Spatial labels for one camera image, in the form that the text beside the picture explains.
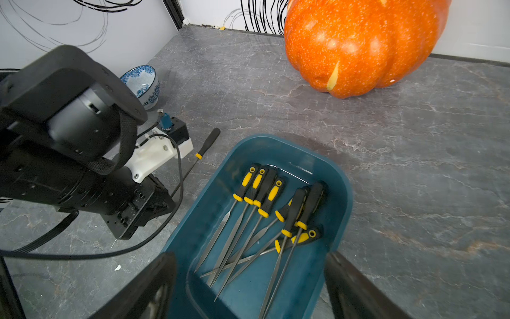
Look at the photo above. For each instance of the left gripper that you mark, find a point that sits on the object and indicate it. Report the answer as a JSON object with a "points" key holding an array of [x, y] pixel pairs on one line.
{"points": [[151, 200]]}

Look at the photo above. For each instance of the orange pumpkin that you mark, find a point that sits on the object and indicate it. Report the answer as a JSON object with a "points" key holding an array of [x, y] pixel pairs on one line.
{"points": [[348, 48]]}

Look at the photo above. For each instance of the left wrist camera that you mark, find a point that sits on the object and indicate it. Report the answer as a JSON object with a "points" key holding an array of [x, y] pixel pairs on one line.
{"points": [[156, 149]]}

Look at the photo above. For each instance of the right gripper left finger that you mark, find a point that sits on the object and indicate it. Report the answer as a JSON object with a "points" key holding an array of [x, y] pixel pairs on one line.
{"points": [[148, 295]]}

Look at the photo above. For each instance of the blue white patterned bowl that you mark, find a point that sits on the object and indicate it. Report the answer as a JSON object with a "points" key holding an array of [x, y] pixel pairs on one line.
{"points": [[144, 83]]}

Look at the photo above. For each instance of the teal storage box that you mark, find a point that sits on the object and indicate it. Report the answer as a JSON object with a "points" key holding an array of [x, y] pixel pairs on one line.
{"points": [[200, 237]]}

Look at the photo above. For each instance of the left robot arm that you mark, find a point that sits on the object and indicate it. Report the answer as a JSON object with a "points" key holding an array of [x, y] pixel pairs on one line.
{"points": [[68, 128]]}

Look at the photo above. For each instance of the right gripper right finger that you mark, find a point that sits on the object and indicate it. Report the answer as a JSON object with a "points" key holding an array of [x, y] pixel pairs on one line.
{"points": [[353, 295]]}

